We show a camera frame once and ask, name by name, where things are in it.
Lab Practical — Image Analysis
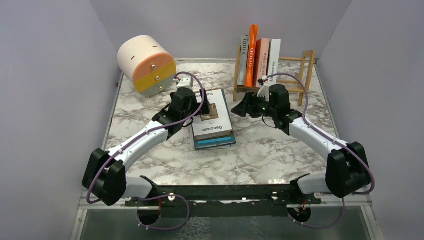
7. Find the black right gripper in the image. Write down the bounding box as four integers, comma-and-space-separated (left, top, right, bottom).
232, 91, 278, 119

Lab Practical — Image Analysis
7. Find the wooden book rack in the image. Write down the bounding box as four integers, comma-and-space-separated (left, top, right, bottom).
232, 45, 316, 106

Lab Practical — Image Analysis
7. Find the white Decorate book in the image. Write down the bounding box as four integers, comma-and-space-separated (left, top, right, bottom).
191, 88, 233, 141

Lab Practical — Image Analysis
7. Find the pink Warm Chord book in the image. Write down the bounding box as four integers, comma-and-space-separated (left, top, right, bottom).
253, 38, 271, 88

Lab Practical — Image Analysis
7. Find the white Afternoon Tea book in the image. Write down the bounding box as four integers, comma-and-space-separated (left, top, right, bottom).
267, 38, 282, 76

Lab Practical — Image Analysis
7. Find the grey ianra book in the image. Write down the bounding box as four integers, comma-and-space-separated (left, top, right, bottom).
237, 35, 250, 86

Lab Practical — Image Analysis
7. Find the orange Good Morning book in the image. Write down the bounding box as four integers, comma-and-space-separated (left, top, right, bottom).
244, 24, 259, 88

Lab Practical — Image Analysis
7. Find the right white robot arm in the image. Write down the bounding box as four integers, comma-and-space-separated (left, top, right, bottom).
231, 85, 373, 204

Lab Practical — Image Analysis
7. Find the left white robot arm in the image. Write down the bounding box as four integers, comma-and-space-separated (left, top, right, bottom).
82, 87, 209, 206

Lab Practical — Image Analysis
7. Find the teal bottom book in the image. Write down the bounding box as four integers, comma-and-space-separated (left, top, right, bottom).
193, 89, 238, 152

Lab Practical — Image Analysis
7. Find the cream orange cylinder container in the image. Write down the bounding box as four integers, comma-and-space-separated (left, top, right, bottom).
117, 35, 177, 97

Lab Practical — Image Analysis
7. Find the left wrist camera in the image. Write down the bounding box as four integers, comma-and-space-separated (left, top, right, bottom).
176, 76, 194, 91

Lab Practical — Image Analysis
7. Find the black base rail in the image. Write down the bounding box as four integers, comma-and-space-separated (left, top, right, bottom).
125, 184, 321, 218

